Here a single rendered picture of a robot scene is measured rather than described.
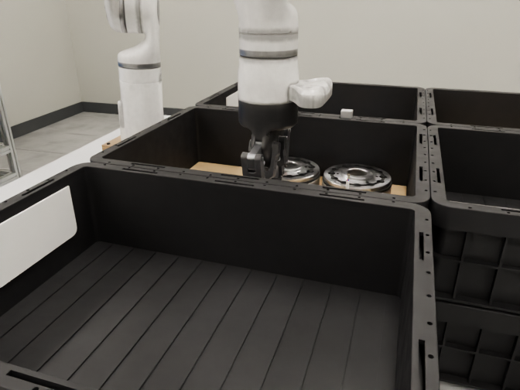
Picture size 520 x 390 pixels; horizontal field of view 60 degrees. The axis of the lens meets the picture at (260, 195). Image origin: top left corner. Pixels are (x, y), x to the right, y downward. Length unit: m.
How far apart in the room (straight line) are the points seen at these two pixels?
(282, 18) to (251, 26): 0.04
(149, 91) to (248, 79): 0.52
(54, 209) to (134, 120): 0.55
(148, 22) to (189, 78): 3.25
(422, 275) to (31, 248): 0.38
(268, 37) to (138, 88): 0.55
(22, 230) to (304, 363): 0.30
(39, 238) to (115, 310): 0.11
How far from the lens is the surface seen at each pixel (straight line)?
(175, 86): 4.33
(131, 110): 1.05
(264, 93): 0.53
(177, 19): 4.22
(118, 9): 1.01
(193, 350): 0.42
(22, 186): 1.19
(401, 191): 0.74
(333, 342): 0.43
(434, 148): 0.63
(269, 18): 0.52
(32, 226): 0.52
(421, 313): 0.31
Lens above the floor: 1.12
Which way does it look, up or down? 25 degrees down
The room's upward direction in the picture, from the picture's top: straight up
